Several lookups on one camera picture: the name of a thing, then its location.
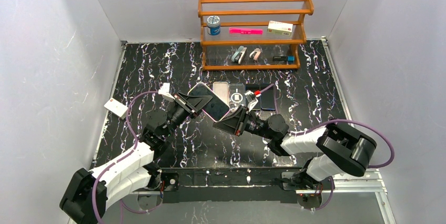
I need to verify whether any black motor mount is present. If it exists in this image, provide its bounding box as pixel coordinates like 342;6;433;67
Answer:
271;171;323;210
160;172;179;191

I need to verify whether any blue white round jar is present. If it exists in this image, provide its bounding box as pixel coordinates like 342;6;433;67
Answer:
206;15;220;36

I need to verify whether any purple cable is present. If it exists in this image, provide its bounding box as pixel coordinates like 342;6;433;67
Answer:
91;91;161;224
259;83;396;169

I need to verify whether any white box with red label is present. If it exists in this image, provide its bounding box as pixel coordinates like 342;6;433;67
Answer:
104;98;129;119

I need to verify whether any pink white stapler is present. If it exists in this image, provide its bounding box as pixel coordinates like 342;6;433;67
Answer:
249;48;261;62

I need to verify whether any beige phone case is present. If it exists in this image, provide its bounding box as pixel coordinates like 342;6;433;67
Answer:
212;82;229;105

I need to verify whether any black blue small device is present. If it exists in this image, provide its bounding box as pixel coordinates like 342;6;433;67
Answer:
272;56;295;64

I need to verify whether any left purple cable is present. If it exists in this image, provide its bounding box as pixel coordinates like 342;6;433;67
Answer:
91;91;161;224

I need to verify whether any orange wooden shelf rack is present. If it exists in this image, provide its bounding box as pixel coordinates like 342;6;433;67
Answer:
197;0;315;71

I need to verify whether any clear phone case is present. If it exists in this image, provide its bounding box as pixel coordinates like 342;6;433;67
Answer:
229;84;246;112

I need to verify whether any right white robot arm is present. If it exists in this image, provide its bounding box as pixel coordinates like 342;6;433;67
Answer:
213;107;377;182

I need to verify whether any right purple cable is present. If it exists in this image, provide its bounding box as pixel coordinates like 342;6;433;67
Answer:
259;83;396;169

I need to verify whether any right black motor mount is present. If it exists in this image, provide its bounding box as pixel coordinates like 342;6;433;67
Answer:
271;171;323;210

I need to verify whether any white cardboard box on shelf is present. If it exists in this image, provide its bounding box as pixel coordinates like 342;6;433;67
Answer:
267;21;293;37

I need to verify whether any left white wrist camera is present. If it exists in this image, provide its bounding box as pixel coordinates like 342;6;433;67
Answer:
158;83;175;102

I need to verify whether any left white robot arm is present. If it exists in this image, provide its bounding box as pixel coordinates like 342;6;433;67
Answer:
59;93;212;223

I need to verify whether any pink plastic ruler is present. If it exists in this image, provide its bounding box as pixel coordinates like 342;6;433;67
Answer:
229;27;263;35

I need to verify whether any blue grey stapler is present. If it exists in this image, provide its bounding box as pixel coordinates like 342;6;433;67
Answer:
231;46;247;64

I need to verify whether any left black motor mount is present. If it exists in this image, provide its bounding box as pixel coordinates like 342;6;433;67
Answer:
160;172;179;191

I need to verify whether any dark phone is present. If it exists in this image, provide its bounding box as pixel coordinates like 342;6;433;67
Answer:
245;84;261;111

